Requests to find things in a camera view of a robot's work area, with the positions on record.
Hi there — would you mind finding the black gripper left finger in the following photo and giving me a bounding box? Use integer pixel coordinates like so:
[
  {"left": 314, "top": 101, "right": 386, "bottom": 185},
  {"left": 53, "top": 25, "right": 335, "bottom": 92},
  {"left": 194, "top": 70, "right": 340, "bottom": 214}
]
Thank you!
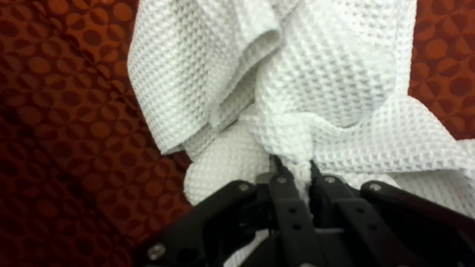
[{"left": 256, "top": 156, "right": 301, "bottom": 206}]

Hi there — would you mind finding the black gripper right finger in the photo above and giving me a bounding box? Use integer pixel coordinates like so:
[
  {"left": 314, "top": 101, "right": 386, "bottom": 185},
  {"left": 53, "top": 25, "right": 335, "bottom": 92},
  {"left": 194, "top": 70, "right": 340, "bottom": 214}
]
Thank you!
[{"left": 308, "top": 162, "right": 354, "bottom": 208}]

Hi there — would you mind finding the white waffle-weave T-shirt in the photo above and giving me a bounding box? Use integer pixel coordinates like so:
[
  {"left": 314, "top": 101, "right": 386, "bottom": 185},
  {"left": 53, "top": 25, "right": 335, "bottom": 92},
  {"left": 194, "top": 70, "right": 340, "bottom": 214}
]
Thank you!
[{"left": 126, "top": 0, "right": 475, "bottom": 267}]

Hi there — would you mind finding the orange patterned chair seat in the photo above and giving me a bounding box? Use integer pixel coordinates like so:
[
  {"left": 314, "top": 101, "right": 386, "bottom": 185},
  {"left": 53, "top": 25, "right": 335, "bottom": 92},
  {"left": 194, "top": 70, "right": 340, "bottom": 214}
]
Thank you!
[{"left": 0, "top": 0, "right": 475, "bottom": 267}]

